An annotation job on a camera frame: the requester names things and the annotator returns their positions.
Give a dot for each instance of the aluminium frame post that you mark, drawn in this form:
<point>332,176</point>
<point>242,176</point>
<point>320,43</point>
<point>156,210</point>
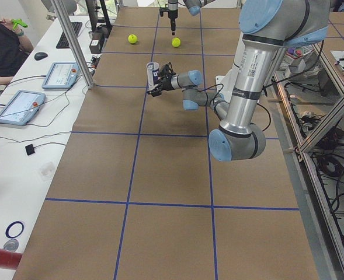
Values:
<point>67,28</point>

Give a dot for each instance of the blue teach pendant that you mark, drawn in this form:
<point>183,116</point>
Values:
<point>61,76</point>
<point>22,108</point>

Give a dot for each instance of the yellow tennis ball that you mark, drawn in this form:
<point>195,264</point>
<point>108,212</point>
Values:
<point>176,42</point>
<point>132,39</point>

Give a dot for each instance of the blue tape roll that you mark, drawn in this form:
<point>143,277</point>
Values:
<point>14,229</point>

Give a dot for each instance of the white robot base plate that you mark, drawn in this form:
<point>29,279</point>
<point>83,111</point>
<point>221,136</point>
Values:
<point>223,86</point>

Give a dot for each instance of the red cylinder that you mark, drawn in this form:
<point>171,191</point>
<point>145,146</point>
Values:
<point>9,260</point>

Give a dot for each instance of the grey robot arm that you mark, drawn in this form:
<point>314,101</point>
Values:
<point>171,9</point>
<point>267,26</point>

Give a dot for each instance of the white blue tennis ball can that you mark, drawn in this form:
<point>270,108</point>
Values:
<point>152,74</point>

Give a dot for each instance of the near blue teach pendant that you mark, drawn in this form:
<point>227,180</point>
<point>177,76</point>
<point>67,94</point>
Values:
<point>22,108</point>

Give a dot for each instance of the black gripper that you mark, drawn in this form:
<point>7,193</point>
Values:
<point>172,13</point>
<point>166,82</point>

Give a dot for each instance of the small black square device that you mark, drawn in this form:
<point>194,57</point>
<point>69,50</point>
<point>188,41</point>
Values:
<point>30,149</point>

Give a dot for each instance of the black box with label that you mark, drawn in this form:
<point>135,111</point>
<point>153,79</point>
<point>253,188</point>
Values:
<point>98,37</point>

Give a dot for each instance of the black computer mouse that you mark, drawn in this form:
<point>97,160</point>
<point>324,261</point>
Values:
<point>40,56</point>

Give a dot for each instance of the seated person in black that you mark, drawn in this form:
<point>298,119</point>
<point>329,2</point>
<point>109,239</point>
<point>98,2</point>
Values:
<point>15,48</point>

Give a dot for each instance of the far blue teach pendant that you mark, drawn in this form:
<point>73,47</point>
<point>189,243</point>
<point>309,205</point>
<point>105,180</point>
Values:
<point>61,76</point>

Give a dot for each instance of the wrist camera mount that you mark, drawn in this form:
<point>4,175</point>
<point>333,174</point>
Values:
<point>166,71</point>

